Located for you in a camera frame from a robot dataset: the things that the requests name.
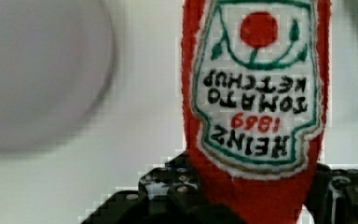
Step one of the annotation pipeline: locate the round grey plate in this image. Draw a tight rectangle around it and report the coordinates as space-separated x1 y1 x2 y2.
0 0 114 151

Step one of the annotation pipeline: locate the red plush ketchup bottle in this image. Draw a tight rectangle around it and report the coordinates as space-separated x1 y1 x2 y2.
182 0 331 224

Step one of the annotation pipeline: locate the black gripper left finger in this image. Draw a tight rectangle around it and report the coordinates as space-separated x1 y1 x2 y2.
81 152 246 224

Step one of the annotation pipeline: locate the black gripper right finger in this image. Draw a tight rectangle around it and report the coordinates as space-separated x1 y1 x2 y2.
305 163 358 224

